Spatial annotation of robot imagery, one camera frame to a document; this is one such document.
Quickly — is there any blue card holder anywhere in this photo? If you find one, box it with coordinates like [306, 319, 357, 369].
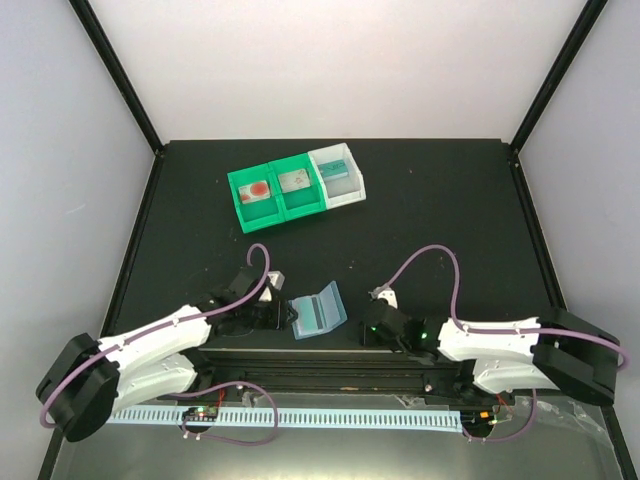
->
[290, 281, 348, 340]

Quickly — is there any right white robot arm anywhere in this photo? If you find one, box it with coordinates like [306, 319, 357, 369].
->
[360, 299, 622, 406]

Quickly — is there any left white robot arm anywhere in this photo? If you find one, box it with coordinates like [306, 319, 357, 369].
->
[36, 267, 297, 442]

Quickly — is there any teal VIP card stack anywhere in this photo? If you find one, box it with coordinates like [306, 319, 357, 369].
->
[318, 159, 349, 181]

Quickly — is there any left green bin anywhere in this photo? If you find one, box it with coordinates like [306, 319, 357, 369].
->
[227, 163, 285, 233]

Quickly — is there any green bin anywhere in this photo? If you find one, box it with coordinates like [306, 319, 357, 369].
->
[227, 163, 285, 233]
[268, 153, 327, 221]

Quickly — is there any middle green bin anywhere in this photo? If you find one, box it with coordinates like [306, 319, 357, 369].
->
[268, 153, 327, 221]

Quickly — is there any left controller board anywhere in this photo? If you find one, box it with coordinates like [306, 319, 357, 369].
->
[182, 406, 219, 422]

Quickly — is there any controller board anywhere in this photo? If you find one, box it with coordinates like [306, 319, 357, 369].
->
[182, 406, 219, 422]
[460, 410, 513, 426]

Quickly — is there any right controller board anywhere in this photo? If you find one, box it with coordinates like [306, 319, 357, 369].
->
[460, 410, 513, 426]

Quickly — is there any white translucent bin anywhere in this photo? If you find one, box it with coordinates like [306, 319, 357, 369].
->
[308, 143, 366, 209]

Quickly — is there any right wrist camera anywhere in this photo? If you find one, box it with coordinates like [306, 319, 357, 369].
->
[369, 284, 398, 309]

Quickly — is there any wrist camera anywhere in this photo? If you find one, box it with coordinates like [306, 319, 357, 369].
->
[258, 271, 285, 303]
[369, 284, 398, 309]

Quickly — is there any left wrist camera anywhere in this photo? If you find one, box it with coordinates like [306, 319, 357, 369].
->
[258, 271, 285, 303]

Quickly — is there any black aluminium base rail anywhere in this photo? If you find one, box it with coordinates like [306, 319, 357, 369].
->
[189, 348, 497, 408]

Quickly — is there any light blue slotted cable duct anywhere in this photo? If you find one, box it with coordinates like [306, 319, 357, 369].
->
[108, 405, 462, 433]

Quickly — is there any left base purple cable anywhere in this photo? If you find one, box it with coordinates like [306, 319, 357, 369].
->
[179, 380, 280, 446]

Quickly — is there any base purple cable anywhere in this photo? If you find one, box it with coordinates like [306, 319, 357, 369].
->
[179, 380, 280, 446]
[460, 387, 540, 445]

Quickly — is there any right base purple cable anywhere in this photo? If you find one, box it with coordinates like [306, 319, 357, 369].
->
[460, 387, 540, 445]

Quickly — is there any left black frame post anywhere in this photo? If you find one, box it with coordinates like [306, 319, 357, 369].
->
[69, 0, 164, 155]

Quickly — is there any black frame post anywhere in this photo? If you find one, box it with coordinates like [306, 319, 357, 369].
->
[510, 0, 608, 154]
[69, 0, 164, 155]

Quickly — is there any right black frame post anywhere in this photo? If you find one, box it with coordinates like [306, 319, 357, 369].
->
[510, 0, 608, 154]

